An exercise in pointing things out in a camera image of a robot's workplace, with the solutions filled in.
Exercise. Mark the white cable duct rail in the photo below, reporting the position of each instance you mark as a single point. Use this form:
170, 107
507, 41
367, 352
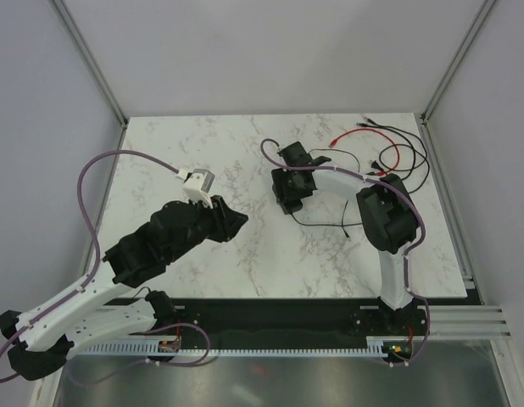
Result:
158, 347

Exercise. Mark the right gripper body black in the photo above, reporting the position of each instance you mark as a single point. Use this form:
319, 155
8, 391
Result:
292, 187

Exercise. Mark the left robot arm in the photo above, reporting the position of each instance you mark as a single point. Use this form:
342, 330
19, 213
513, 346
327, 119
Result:
42, 340

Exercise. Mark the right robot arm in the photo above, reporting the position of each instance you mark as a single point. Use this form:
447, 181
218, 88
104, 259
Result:
391, 223

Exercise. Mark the black network switch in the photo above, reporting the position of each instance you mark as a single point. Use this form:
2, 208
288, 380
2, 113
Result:
288, 197

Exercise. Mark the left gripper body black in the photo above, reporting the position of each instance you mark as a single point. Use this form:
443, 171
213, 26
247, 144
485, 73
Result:
209, 223

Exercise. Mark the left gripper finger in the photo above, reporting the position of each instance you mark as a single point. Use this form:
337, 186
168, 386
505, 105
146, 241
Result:
232, 218
231, 228

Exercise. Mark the aluminium frame rail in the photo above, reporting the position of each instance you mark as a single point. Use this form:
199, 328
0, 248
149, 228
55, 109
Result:
467, 322

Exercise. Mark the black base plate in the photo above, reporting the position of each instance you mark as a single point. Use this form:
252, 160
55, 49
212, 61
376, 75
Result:
295, 323

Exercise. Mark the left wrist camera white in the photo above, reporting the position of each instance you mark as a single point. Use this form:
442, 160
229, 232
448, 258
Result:
196, 185

